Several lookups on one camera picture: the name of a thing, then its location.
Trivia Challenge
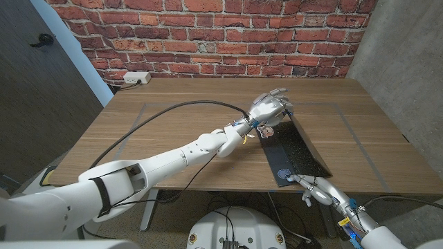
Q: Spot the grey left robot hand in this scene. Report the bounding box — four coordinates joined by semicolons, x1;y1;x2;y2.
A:
232;87;295;136

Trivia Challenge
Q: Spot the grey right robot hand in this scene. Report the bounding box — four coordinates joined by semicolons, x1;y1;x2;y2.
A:
287;174;380;234

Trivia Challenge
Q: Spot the black laptop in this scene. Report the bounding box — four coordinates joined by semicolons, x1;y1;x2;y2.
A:
255;113;333;188

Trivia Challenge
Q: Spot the metal table leg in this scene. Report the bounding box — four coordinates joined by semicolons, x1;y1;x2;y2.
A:
318;203;338;239
140;189;160;232

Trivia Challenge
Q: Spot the black power adapter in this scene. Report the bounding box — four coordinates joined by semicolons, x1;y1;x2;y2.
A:
296;237;323;249

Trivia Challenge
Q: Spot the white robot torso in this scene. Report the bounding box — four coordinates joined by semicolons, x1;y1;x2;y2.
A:
186;206;287;249

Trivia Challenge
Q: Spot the red brick print backdrop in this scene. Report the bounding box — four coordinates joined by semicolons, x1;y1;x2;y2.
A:
44;0;380;86

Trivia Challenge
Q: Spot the dark round floor object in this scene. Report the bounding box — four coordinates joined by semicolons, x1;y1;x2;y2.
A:
152;189;181;204

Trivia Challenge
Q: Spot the white power strip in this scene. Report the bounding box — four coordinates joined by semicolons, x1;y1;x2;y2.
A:
123;71;152;84

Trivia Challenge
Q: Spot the white floor device yellow trim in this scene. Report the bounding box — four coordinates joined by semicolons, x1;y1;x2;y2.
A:
20;165;58;190

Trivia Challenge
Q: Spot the dark wood door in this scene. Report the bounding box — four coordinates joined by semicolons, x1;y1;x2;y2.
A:
0;0;105;183

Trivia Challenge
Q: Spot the white robot chest panel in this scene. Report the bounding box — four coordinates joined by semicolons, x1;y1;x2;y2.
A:
0;240;141;249

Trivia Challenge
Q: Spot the grey floor cable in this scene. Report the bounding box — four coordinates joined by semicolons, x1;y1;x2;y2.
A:
268;199;312;243

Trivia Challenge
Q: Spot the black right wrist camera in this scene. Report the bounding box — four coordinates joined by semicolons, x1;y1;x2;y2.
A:
337;224;363;249

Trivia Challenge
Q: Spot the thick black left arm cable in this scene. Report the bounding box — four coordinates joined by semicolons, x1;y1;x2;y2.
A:
88;100;250;170

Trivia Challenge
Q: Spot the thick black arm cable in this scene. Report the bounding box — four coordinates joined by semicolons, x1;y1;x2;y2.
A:
88;100;250;170
359;195;443;212

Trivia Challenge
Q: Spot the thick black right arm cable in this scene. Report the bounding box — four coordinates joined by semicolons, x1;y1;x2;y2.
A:
359;195;443;212

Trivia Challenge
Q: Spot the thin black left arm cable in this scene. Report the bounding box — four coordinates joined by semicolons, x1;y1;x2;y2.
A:
81;154;218;240

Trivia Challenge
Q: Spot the black power cord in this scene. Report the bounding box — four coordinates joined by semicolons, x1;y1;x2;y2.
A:
117;80;142;91

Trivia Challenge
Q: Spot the white door frame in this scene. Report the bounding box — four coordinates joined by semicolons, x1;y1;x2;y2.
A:
29;0;115;107

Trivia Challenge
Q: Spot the black door handle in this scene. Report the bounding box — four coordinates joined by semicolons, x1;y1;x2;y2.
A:
29;33;55;48

